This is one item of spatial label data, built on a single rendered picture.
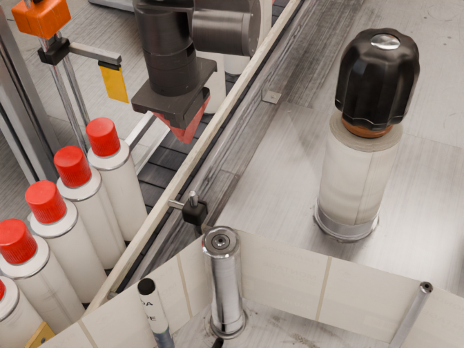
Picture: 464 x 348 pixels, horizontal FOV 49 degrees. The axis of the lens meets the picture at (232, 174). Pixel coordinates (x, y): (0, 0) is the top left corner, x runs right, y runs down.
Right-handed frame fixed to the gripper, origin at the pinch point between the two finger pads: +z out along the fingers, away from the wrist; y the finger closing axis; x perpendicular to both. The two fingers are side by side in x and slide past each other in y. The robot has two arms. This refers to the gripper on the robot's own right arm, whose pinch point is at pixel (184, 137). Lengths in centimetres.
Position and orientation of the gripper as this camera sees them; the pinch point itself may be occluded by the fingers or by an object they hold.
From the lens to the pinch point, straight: 66.9
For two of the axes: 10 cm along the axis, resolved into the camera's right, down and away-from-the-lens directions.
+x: -9.2, -2.6, 3.0
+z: 0.6, 6.6, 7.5
